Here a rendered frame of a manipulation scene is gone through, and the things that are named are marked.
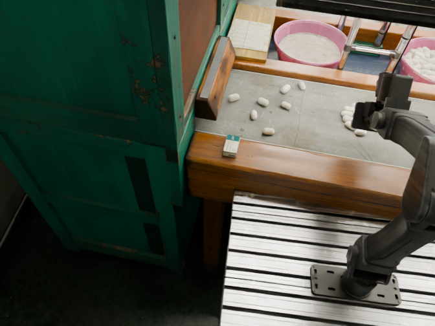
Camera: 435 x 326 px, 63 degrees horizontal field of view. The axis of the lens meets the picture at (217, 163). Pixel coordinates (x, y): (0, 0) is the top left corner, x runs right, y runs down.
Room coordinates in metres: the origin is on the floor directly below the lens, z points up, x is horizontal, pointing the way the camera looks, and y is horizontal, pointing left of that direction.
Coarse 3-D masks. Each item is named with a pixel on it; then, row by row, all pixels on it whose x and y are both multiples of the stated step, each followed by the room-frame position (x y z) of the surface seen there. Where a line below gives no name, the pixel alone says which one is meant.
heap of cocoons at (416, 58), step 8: (424, 48) 1.15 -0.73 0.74; (408, 56) 1.10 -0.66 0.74; (416, 56) 1.10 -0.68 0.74; (424, 56) 1.11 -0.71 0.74; (432, 56) 1.12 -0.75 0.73; (416, 64) 1.06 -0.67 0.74; (424, 64) 1.06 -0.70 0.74; (432, 64) 1.08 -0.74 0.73; (424, 72) 1.01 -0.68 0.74; (432, 72) 1.01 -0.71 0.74
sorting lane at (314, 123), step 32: (224, 96) 0.83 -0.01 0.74; (256, 96) 0.84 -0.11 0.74; (288, 96) 0.85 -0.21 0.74; (320, 96) 0.86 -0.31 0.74; (352, 96) 0.87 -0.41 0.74; (224, 128) 0.70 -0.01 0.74; (256, 128) 0.71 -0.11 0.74; (288, 128) 0.71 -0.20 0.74; (320, 128) 0.72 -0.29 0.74; (384, 160) 0.61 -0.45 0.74
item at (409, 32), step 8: (352, 24) 0.98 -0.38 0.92; (360, 24) 0.98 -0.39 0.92; (352, 32) 0.97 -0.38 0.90; (408, 32) 0.95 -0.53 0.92; (352, 40) 0.97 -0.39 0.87; (400, 40) 0.96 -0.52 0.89; (408, 40) 0.95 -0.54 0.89; (344, 48) 0.98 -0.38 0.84; (352, 48) 0.97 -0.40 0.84; (360, 48) 0.97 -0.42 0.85; (368, 48) 0.97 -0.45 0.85; (400, 48) 0.95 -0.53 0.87; (344, 56) 0.97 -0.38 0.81; (392, 56) 0.95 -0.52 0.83; (344, 64) 0.97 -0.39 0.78; (392, 64) 0.95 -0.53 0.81; (392, 72) 0.96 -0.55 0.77
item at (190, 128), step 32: (224, 32) 1.09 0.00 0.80; (0, 128) 0.61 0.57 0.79; (32, 128) 0.59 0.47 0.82; (64, 128) 0.58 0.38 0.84; (192, 128) 0.66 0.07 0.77; (32, 160) 0.62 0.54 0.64; (64, 160) 0.60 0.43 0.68; (96, 160) 0.58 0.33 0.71; (128, 160) 0.57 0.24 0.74; (160, 160) 0.54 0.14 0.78; (32, 192) 0.61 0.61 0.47; (64, 192) 0.61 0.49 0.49; (96, 192) 0.59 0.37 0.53; (128, 192) 0.57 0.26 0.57; (160, 192) 0.54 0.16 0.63; (64, 224) 0.62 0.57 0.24; (96, 224) 0.60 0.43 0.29; (128, 224) 0.58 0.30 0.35; (160, 224) 0.54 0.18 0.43; (192, 224) 0.72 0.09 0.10; (128, 256) 0.57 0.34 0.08; (160, 256) 0.56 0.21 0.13
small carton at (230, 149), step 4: (228, 136) 0.63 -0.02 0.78; (232, 136) 0.63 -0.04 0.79; (236, 136) 0.63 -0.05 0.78; (228, 140) 0.61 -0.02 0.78; (232, 140) 0.62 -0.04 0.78; (236, 140) 0.62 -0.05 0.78; (228, 144) 0.60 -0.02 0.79; (232, 144) 0.60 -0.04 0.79; (236, 144) 0.60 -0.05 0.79; (224, 148) 0.59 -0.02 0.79; (228, 148) 0.59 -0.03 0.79; (232, 148) 0.59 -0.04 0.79; (236, 148) 0.59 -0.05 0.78; (224, 152) 0.58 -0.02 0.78; (228, 152) 0.58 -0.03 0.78; (232, 152) 0.58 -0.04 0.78; (236, 152) 0.58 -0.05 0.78; (228, 156) 0.58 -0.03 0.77; (232, 156) 0.57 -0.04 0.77
